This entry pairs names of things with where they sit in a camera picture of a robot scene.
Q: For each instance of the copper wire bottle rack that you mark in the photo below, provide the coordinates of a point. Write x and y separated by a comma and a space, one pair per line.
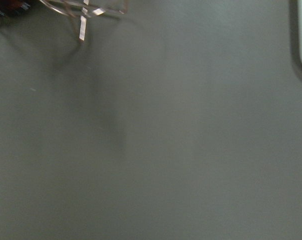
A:
80, 11

